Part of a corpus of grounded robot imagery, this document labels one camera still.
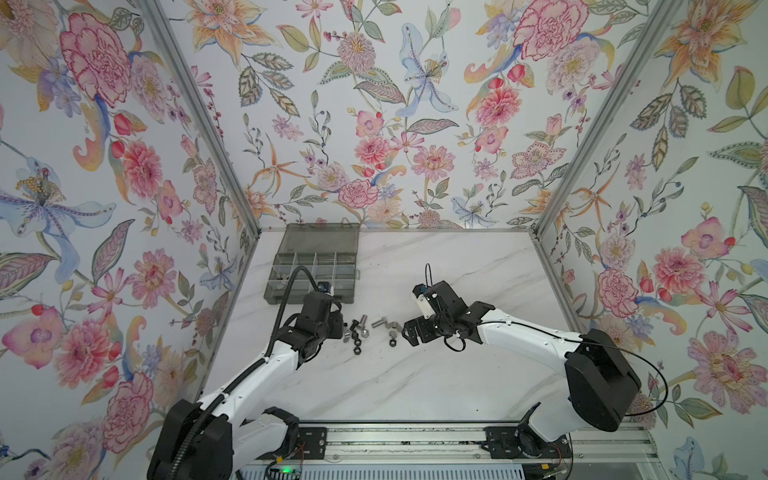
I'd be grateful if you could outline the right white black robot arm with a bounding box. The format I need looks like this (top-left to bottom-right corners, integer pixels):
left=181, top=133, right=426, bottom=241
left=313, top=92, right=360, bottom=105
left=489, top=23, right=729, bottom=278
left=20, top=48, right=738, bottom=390
left=402, top=281, right=641, bottom=443

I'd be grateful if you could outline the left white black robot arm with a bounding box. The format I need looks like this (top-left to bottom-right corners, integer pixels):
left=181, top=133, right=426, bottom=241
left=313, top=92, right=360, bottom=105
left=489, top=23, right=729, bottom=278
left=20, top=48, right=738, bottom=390
left=146, top=291, right=344, bottom=479

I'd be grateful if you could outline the short silver hex bolt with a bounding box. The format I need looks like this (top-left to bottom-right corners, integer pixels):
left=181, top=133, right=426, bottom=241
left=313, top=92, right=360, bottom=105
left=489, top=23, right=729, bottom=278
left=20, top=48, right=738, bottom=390
left=371, top=317, right=388, bottom=328

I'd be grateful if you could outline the grey plastic organizer box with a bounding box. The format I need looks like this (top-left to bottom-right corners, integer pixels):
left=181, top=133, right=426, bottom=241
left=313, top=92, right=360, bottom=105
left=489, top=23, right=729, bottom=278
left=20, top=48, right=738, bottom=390
left=264, top=223, right=360, bottom=305

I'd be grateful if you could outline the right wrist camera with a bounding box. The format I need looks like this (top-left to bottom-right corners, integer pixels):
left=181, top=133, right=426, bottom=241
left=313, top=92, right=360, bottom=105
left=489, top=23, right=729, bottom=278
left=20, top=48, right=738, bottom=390
left=413, top=285, right=435, bottom=320

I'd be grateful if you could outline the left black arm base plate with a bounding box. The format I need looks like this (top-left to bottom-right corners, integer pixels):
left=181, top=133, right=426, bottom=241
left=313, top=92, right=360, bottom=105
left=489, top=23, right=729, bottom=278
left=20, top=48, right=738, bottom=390
left=288, top=427, right=328, bottom=460

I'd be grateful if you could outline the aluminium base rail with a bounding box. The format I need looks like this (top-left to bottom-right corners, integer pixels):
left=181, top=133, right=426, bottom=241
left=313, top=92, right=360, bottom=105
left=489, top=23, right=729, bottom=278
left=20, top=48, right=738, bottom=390
left=239, top=422, right=661, bottom=466

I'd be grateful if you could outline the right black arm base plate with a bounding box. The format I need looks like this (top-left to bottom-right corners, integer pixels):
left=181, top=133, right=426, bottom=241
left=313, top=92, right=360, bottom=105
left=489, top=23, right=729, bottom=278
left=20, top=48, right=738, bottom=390
left=483, top=426, right=573, bottom=460

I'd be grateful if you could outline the left aluminium corner post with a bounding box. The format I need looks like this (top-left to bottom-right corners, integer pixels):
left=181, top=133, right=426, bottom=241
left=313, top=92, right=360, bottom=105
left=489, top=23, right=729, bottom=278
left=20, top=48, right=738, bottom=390
left=137, top=0, right=261, bottom=238

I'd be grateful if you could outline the aluminium corner post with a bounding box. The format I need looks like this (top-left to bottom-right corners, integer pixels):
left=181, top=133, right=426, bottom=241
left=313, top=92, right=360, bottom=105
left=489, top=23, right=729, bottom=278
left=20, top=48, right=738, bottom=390
left=137, top=0, right=261, bottom=238
left=531, top=0, right=679, bottom=240

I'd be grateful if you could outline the right aluminium corner post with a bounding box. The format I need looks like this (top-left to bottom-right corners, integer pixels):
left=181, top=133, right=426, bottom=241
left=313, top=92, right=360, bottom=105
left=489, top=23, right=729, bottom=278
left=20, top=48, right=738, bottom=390
left=531, top=0, right=679, bottom=240

